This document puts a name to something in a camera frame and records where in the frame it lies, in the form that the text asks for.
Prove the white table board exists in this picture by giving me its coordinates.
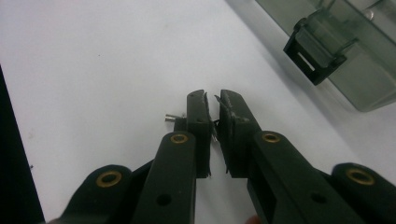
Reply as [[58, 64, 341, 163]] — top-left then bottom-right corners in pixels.
[[0, 0, 396, 224]]

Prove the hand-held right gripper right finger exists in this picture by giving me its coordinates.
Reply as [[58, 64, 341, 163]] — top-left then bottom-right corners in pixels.
[[214, 89, 262, 179]]

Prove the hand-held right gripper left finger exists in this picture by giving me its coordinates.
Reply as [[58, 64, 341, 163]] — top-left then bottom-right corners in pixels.
[[174, 89, 216, 179]]

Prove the clear grey plastic organizer box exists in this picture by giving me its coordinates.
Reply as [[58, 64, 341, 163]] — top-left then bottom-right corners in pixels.
[[255, 0, 396, 113]]

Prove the small silver metal cylinder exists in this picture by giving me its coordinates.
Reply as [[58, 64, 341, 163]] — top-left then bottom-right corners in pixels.
[[164, 113, 187, 124]]

